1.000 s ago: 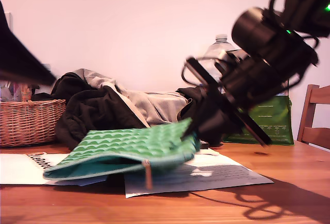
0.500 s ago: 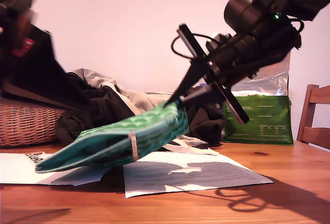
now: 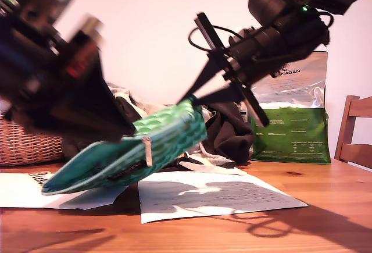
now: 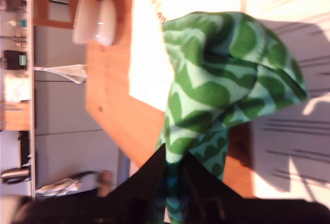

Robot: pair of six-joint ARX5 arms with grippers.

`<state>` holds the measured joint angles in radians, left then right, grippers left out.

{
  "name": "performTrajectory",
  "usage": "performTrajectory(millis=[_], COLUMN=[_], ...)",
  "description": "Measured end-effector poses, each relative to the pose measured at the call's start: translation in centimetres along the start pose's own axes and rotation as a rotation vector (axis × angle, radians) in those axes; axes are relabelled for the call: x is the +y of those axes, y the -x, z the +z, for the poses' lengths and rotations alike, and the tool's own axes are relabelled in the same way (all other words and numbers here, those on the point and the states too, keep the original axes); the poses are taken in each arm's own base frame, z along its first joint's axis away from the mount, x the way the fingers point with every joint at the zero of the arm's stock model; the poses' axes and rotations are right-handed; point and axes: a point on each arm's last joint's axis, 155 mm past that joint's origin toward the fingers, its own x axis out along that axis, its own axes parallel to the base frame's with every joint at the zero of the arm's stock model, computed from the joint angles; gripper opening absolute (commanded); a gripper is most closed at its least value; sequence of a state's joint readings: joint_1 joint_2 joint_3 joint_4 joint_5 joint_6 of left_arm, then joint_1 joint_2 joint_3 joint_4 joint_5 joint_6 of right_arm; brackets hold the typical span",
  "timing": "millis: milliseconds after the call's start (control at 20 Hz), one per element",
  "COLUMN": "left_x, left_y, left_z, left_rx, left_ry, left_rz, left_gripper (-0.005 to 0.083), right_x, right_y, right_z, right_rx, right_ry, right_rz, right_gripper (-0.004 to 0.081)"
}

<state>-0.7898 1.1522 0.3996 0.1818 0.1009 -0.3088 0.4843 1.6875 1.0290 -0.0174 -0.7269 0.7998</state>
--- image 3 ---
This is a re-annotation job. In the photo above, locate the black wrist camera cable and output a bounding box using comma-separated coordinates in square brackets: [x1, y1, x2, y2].
[187, 24, 242, 52]

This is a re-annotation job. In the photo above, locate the dark brown garment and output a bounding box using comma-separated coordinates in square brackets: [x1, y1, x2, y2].
[60, 95, 255, 172]

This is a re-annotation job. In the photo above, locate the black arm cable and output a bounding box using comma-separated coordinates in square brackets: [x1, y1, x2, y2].
[313, 9, 335, 29]

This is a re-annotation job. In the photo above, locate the green wave-patterned zip pouch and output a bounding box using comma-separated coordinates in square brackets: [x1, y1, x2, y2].
[40, 97, 209, 197]

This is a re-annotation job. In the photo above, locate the printed white paper sheet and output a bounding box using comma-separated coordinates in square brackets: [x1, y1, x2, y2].
[138, 171, 309, 225]

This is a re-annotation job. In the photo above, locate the wicker basket with handle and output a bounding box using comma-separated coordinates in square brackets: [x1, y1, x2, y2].
[0, 113, 66, 167]

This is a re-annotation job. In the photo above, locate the blank white paper sheet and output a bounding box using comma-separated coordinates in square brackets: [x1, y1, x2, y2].
[0, 173, 128, 210]

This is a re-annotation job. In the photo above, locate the wooden chair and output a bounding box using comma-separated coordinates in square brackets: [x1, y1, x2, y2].
[334, 95, 372, 170]

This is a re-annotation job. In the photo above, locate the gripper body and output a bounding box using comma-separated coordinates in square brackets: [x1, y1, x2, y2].
[194, 12, 273, 128]

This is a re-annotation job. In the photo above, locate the silver green pet food bag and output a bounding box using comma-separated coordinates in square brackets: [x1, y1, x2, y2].
[249, 51, 331, 166]

